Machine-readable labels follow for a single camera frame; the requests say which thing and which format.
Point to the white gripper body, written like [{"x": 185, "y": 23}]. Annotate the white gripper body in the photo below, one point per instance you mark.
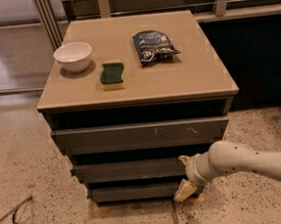
[{"x": 192, "y": 170}]

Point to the grey drawer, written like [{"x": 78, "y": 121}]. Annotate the grey drawer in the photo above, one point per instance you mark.
[
  {"x": 126, "y": 193},
  {"x": 89, "y": 140},
  {"x": 128, "y": 170}
]

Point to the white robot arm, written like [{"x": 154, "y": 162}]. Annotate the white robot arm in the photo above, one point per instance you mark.
[{"x": 222, "y": 159}]

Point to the grey top drawer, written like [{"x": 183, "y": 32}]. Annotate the grey top drawer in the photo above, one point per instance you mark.
[{"x": 89, "y": 140}]

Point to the grey bottom drawer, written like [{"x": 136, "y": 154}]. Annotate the grey bottom drawer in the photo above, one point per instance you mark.
[{"x": 126, "y": 193}]

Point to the grey drawer cabinet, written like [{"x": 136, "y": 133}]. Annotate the grey drawer cabinet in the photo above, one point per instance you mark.
[{"x": 189, "y": 85}]

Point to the green yellow sponge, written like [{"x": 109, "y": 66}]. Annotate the green yellow sponge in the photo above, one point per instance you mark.
[{"x": 112, "y": 77}]

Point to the dark blue snack bag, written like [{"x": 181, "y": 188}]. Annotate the dark blue snack bag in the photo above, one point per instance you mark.
[{"x": 153, "y": 46}]

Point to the white ceramic bowl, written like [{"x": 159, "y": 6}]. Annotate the white ceramic bowl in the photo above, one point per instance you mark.
[{"x": 74, "y": 57}]

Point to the grey metal rod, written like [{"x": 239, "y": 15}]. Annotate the grey metal rod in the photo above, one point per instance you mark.
[{"x": 14, "y": 210}]

